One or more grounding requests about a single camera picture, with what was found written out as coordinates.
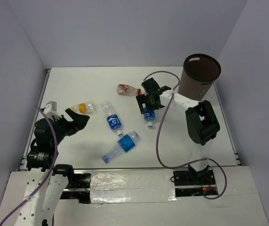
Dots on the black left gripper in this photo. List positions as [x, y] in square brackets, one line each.
[79, 122]

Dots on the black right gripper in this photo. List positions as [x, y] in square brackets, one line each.
[142, 99]

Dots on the small blue label bottle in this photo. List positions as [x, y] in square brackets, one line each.
[149, 117]

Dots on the blue label white cap bottle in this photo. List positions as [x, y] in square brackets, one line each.
[112, 118]

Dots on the blue cap crushed water bottle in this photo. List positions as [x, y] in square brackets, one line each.
[123, 145]

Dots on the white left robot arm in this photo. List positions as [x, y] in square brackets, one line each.
[42, 164]

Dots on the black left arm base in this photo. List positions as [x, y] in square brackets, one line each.
[79, 190]

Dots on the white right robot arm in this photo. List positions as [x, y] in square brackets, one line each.
[201, 120]

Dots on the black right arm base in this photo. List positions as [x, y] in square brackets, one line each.
[190, 177]

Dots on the brown plastic waste bin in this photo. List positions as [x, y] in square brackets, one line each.
[199, 73]

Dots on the yellow cap orange label bottle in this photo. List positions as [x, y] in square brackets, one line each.
[84, 108]

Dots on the red cap clear bottle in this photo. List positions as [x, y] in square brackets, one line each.
[127, 90]

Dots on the white foil covered front board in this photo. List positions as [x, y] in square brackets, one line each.
[136, 197]

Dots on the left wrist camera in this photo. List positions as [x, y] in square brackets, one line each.
[51, 106]

